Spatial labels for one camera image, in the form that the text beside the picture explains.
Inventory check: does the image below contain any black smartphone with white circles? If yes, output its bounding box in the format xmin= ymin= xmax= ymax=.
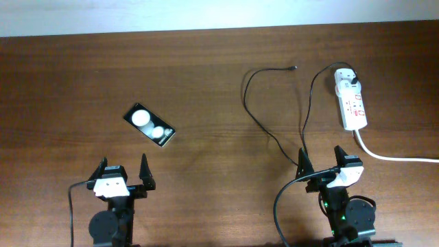
xmin=123 ymin=103 xmax=176 ymax=148

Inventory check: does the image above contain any white power strip cord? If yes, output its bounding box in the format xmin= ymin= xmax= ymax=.
xmin=353 ymin=128 xmax=439 ymax=163

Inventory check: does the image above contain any white charger plug adapter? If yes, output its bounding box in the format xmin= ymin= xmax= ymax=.
xmin=334 ymin=68 xmax=361 ymax=97

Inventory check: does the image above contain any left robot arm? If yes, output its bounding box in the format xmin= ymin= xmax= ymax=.
xmin=86 ymin=154 xmax=156 ymax=247

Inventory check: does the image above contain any white power strip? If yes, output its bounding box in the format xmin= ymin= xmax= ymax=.
xmin=334 ymin=68 xmax=368 ymax=132

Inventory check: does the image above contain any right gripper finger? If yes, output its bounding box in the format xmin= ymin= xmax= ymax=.
xmin=334 ymin=145 xmax=347 ymax=167
xmin=296 ymin=148 xmax=314 ymax=180

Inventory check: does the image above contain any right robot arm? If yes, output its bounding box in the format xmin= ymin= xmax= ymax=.
xmin=296 ymin=145 xmax=377 ymax=246

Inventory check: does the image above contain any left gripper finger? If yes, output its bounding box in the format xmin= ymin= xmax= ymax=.
xmin=139 ymin=154 xmax=154 ymax=187
xmin=88 ymin=157 xmax=108 ymax=181

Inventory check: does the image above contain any black charging cable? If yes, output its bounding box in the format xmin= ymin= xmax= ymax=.
xmin=242 ymin=61 xmax=360 ymax=167

